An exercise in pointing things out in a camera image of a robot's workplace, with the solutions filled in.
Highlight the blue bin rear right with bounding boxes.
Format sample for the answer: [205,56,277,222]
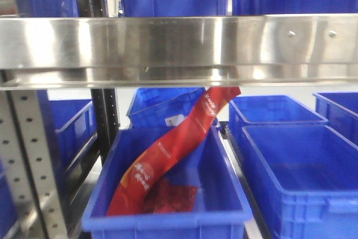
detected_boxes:
[228,95,328,146]

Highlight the black perforated shelf post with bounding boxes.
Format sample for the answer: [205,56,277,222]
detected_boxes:
[91,88,120,164]

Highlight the red snack bag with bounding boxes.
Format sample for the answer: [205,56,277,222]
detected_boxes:
[107,86,241,216]

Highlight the blue bin lower left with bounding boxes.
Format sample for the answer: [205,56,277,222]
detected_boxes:
[36,90,97,171]

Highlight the blue bin rear centre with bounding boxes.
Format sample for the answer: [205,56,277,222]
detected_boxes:
[127,87,206,128]

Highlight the blue bin front right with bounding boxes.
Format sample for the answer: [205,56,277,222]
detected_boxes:
[240,125,357,238]

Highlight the perforated steel shelf post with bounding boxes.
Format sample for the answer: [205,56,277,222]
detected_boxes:
[1,90,70,238]

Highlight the blue bin far right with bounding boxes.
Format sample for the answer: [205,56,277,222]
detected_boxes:
[313,92,357,145]

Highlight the blue bin front centre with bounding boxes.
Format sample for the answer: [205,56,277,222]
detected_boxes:
[82,128,252,238]

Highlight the stainless steel shelf rail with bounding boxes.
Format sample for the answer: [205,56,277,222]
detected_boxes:
[1,13,357,90]

